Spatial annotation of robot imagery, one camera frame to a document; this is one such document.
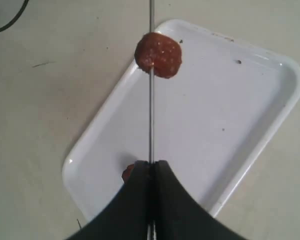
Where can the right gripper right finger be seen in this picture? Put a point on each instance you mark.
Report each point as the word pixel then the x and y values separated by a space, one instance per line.
pixel 178 216

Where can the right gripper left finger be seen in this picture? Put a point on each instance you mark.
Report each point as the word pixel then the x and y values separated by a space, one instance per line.
pixel 126 217

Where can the thin metal skewer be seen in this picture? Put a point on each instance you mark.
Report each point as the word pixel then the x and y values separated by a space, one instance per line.
pixel 151 90

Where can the red meat piece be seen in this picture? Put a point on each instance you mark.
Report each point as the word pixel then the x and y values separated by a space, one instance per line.
pixel 159 53
pixel 127 172

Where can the white rectangular plastic tray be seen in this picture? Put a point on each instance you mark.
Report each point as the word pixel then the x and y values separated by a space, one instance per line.
pixel 212 120

